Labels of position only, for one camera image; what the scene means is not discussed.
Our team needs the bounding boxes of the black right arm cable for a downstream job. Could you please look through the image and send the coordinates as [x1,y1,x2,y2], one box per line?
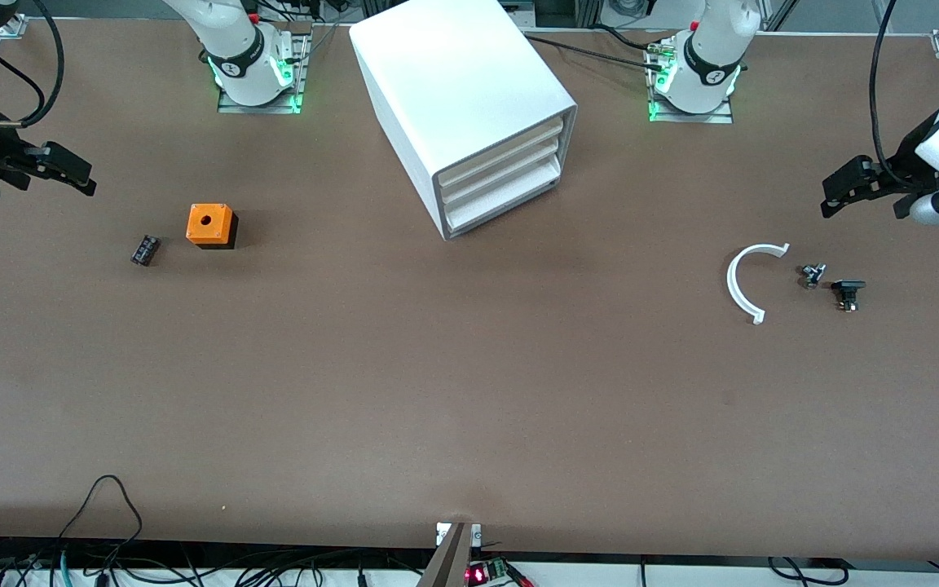
[0,0,65,130]

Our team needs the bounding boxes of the thin black looped cable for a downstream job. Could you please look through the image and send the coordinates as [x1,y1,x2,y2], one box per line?
[58,475,144,587]

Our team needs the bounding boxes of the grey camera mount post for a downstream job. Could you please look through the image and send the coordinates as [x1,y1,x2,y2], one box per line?
[417,522,483,587]

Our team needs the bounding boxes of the black cable under table edge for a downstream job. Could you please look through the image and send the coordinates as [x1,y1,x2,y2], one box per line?
[767,557,849,586]

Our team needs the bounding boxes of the black cable behind cabinet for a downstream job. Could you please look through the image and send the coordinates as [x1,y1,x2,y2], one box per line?
[522,33,670,66]

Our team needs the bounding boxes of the circuit board with red light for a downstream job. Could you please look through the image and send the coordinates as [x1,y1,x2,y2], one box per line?
[466,558,536,587]

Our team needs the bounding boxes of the orange box with hole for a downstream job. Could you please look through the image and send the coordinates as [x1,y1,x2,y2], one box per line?
[186,204,239,250]

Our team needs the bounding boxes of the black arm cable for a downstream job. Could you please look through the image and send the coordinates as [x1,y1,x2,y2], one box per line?
[0,0,65,130]
[869,0,927,188]

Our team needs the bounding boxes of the white curved plastic arc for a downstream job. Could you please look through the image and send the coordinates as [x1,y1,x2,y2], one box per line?
[726,243,791,325]

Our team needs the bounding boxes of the black knob part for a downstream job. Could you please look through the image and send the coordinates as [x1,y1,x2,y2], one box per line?
[831,280,867,313]

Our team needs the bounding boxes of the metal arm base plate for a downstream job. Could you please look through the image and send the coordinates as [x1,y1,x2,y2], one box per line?
[217,33,311,115]
[647,41,735,125]

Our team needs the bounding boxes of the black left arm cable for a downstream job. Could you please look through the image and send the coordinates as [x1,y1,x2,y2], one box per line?
[869,0,927,188]

